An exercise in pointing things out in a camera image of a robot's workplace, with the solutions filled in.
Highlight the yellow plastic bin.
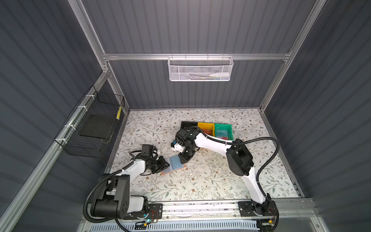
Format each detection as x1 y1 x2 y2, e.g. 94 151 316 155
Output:
198 122 215 136

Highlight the black corrugated cable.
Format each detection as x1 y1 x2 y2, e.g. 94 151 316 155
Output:
83 149 143 224
197 127 280 198

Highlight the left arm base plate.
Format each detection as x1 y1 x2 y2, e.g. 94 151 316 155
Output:
124 204 163 220

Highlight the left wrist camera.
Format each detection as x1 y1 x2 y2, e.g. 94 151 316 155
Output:
141 144 158 159

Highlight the white wire basket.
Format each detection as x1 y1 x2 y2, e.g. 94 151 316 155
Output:
167 56 234 82

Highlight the left black corrugated cable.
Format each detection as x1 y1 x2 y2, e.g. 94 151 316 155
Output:
83 149 143 224

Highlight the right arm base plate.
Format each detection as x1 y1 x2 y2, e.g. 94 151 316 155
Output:
238 199 279 218

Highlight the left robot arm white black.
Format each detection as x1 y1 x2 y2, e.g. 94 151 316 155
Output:
83 156 170 223

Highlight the right black corrugated cable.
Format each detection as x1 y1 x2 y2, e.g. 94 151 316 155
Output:
197 127 280 198

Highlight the white marker in basket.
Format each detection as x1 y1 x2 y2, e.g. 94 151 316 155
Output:
209 72 230 79

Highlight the black wire basket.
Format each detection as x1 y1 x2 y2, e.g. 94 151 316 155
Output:
55 88 125 159

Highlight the green plastic bin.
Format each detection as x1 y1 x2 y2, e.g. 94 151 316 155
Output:
214 124 234 141

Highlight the teal card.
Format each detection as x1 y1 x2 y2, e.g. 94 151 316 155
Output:
170 156 185 171

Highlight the black plastic bin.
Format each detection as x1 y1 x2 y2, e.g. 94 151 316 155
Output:
181 121 198 132

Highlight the black pad in basket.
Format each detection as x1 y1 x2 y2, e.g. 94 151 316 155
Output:
79 115 114 139

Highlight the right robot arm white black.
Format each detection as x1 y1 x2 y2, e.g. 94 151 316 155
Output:
171 127 267 205

